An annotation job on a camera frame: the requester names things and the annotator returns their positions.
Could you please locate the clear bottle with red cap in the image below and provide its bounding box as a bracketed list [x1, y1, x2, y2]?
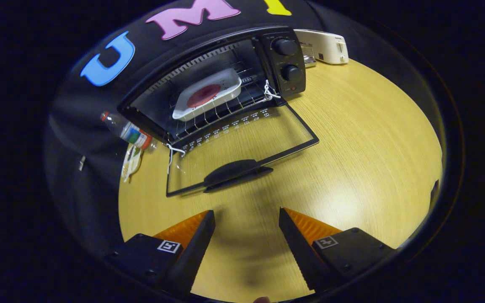
[101, 111, 157, 151]

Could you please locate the pink ham slice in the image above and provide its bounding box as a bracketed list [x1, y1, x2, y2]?
[187, 84, 222, 109]

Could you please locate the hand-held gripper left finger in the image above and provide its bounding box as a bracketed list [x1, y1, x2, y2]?
[106, 210, 216, 297]

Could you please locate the clear plastic bag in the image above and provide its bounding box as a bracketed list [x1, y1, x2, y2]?
[121, 143, 144, 183]

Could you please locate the white cherry print plate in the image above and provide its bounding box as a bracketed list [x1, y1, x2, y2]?
[172, 68, 243, 122]

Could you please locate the black toaster oven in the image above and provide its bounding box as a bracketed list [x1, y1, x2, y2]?
[117, 26, 320, 197]

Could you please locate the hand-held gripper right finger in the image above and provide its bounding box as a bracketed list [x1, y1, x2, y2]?
[279, 207, 397, 293]

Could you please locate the white bread toaster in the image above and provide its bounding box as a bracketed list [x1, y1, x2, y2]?
[294, 29, 349, 65]

